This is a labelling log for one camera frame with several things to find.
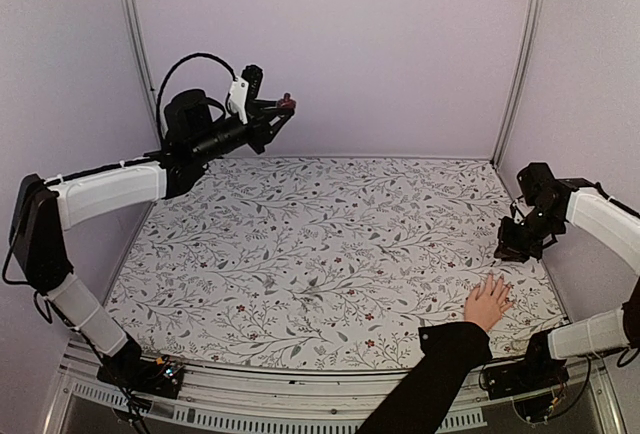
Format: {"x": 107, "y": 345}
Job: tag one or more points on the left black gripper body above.
{"x": 258, "y": 138}

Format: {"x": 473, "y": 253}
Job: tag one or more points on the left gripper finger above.
{"x": 260, "y": 105}
{"x": 274, "y": 119}

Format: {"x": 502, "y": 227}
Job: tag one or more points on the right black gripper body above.
{"x": 522, "y": 242}

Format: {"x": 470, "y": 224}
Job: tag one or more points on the red nail polish bottle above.
{"x": 286, "y": 102}

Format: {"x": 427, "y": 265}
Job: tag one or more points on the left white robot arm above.
{"x": 199, "y": 130}

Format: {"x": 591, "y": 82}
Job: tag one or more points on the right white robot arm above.
{"x": 554, "y": 205}

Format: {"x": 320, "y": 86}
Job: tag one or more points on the black sleeved forearm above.
{"x": 421, "y": 401}

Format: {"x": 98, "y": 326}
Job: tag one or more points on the person's bare hand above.
{"x": 488, "y": 302}

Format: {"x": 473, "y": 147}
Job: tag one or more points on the floral patterned table mat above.
{"x": 324, "y": 264}

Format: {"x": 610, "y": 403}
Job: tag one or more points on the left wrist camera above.
{"x": 243, "y": 90}

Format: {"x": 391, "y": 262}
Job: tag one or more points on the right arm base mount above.
{"x": 537, "y": 370}

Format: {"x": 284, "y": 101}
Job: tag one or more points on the front aluminium rail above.
{"x": 230, "y": 399}

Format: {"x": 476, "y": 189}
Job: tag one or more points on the left aluminium frame post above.
{"x": 141, "y": 62}

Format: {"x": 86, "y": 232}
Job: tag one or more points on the aluminium frame post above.
{"x": 141, "y": 62}
{"x": 531, "y": 22}

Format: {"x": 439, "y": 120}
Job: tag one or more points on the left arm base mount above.
{"x": 140, "y": 371}

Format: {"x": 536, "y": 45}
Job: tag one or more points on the right aluminium frame post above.
{"x": 531, "y": 22}

